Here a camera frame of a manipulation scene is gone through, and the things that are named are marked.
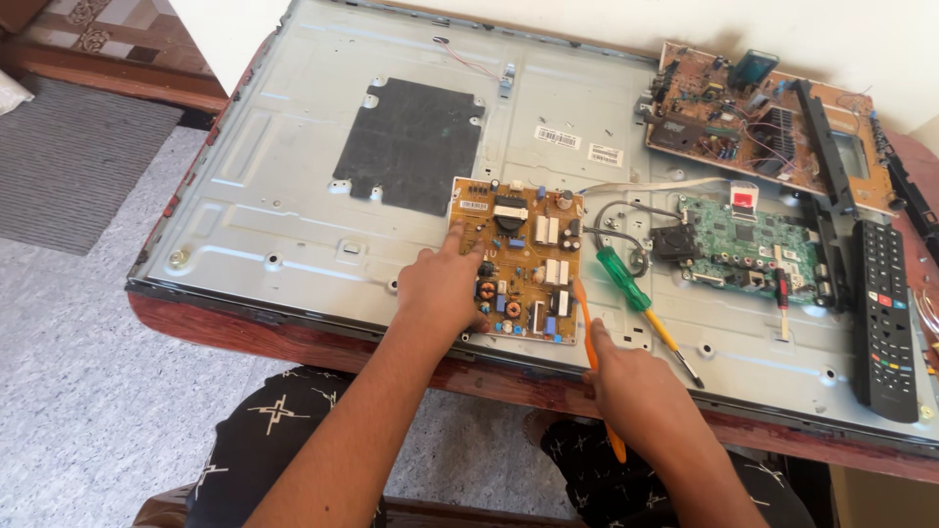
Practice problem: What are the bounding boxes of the person's right hand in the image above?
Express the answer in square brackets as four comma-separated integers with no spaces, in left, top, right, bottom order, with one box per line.
[582,317,699,457]

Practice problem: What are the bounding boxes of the person's left hand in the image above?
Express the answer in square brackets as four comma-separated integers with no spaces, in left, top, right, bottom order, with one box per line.
[396,220,492,340]

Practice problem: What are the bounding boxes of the orange plastic pry tool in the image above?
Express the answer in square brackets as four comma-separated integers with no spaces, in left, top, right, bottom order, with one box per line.
[571,276,629,464]

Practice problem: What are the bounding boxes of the yellow-brown power supply board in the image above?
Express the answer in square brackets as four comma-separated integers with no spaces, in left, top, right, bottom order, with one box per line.
[447,176,586,346]

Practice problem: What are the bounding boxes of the black insulating sheet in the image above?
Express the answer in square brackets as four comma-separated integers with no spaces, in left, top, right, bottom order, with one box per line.
[332,76,487,218]

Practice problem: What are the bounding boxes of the grey metal television back panel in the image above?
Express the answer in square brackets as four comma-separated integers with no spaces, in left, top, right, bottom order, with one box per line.
[126,0,939,450]

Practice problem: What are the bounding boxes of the green main circuit board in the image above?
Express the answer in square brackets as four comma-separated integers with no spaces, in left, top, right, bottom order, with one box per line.
[648,192,828,307]

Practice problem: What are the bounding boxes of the white barcode sticker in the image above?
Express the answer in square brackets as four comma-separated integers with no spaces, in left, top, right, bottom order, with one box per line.
[586,142,625,169]
[533,124,582,152]

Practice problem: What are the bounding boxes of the black patterned trousers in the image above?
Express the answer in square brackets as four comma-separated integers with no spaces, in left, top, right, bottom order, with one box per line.
[183,365,817,528]

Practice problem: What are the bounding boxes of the black remote control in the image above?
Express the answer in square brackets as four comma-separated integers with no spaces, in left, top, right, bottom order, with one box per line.
[850,219,920,425]

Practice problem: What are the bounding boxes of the cardboard box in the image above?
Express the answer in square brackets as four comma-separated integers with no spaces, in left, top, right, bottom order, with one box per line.
[829,464,939,528]

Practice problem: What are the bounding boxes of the large brown circuit board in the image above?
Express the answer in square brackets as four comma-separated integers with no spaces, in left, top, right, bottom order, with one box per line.
[635,41,908,217]

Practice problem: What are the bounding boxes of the grey ribbed floor mat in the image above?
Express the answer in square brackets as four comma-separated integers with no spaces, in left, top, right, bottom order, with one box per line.
[0,73,186,257]

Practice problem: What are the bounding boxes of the patterned carpet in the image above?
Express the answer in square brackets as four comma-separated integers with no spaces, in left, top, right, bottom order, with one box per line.
[21,0,223,77]

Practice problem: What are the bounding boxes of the green-handled screwdriver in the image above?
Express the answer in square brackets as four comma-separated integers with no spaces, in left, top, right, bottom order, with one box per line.
[595,245,706,390]

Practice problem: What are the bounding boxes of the black cable bundle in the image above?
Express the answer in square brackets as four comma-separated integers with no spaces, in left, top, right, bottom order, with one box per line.
[584,199,685,279]

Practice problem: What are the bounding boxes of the small red-handled screwdriver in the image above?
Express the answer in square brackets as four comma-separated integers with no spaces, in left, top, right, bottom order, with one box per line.
[773,245,792,343]

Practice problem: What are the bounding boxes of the white flat ribbon cable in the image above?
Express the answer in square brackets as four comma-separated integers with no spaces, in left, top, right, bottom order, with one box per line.
[578,176,761,221]

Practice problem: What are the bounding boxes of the thin red wire with connector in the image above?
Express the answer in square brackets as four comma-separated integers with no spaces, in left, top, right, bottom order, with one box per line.
[432,36,516,101]

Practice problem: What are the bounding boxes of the long black plastic frame piece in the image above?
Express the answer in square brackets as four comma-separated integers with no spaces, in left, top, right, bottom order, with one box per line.
[791,78,861,312]

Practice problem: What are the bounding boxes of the black plastic frame strip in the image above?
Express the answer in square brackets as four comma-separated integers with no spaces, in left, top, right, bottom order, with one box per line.
[869,110,939,259]

